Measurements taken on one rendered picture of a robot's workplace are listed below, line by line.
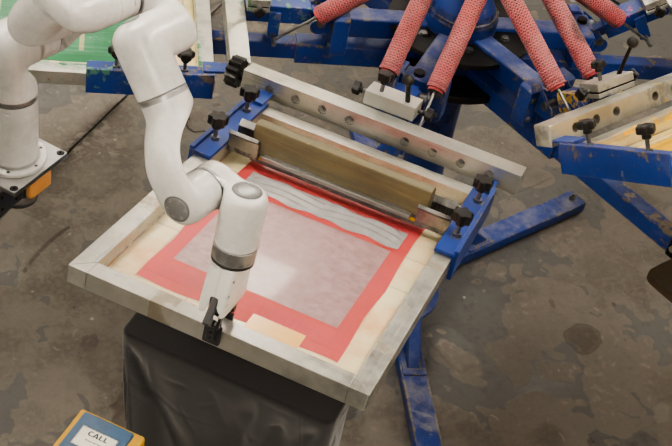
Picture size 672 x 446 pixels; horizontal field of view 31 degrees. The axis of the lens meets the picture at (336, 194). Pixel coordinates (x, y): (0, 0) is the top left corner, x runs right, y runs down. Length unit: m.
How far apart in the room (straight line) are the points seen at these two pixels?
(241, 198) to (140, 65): 0.26
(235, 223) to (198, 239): 0.42
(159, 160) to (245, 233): 0.18
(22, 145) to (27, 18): 0.33
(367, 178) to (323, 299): 0.35
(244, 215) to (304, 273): 0.42
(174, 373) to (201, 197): 0.53
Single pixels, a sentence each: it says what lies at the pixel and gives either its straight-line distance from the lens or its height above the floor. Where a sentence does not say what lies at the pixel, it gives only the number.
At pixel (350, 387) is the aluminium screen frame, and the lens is 2.08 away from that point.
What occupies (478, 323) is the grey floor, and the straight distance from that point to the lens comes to 3.90.
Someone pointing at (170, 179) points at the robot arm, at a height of 1.45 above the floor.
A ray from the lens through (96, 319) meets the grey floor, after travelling 3.71.
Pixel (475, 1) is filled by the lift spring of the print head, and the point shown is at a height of 1.21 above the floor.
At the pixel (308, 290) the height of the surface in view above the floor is 1.08.
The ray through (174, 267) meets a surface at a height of 1.10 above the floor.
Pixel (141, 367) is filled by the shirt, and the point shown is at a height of 0.86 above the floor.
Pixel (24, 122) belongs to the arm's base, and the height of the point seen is 1.26.
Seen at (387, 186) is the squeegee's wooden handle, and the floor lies 1.11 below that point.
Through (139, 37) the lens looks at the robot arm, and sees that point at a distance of 1.96.
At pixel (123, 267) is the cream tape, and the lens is 2.29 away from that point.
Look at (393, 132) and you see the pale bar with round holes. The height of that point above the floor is 1.07.
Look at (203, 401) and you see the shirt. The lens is 2.42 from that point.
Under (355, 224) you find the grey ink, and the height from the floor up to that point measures 1.05.
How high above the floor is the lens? 2.72
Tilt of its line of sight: 40 degrees down
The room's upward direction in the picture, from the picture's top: 12 degrees clockwise
